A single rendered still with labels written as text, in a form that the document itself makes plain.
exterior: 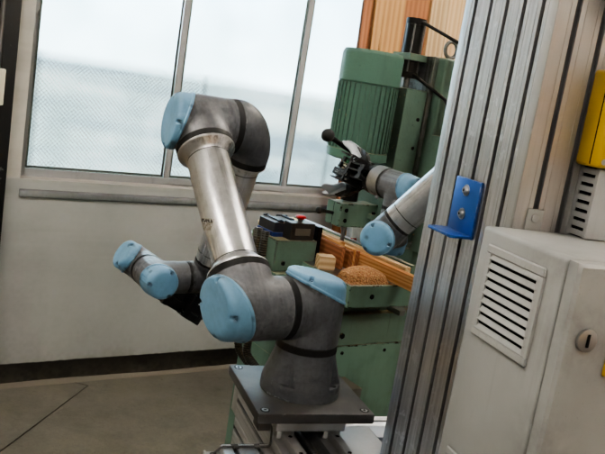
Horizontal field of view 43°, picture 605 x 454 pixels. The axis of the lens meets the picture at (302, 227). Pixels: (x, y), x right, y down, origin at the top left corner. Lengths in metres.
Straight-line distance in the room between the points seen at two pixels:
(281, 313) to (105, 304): 2.12
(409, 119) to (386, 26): 1.52
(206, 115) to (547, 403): 0.87
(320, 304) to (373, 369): 0.85
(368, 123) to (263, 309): 0.96
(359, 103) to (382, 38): 1.58
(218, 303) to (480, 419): 0.49
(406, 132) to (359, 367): 0.68
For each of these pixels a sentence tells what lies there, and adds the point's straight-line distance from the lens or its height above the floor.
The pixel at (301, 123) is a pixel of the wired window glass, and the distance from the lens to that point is 3.73.
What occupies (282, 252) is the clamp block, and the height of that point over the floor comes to 0.93.
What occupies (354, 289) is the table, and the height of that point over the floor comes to 0.89.
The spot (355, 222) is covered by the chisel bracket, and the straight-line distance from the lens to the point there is 2.25.
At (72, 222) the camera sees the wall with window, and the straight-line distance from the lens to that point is 3.25.
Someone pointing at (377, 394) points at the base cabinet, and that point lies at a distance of 2.26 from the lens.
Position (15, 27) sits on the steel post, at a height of 1.42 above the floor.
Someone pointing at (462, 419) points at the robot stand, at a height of 0.96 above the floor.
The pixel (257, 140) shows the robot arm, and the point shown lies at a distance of 1.59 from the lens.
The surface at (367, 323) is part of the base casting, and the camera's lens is 2.14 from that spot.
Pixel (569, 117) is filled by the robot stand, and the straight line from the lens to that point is 1.15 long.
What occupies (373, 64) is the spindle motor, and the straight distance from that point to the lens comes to 2.15.
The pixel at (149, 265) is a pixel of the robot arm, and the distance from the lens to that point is 1.75.
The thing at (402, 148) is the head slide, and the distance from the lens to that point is 2.26.
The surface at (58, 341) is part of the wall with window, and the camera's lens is 3.39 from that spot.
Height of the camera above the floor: 1.38
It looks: 10 degrees down
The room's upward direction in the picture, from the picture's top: 9 degrees clockwise
